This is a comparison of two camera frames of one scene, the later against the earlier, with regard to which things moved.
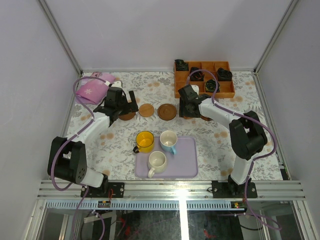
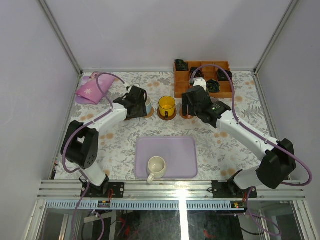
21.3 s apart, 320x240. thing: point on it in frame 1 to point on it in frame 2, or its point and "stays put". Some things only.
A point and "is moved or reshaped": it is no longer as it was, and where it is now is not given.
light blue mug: (168, 140) to (148, 104)
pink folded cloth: (94, 91) stays put
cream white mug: (157, 162) is moved or reshaped
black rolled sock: (181, 65) stays put
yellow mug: (144, 140) to (167, 106)
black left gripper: (126, 106) to (139, 100)
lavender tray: (183, 164) stays put
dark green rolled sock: (210, 85) stays put
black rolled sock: (224, 75) stays put
